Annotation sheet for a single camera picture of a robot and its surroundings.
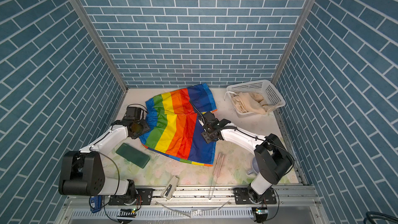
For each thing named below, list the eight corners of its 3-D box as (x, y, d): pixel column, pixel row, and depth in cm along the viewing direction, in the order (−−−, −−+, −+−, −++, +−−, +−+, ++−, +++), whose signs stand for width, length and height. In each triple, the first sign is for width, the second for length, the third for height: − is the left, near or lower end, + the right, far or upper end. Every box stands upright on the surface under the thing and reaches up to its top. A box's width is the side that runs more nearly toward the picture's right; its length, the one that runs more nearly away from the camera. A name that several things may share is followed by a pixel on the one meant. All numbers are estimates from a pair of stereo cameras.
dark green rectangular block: (116, 154, 89) (114, 153, 87) (125, 144, 94) (123, 142, 91) (143, 169, 84) (141, 167, 82) (151, 157, 89) (149, 155, 87)
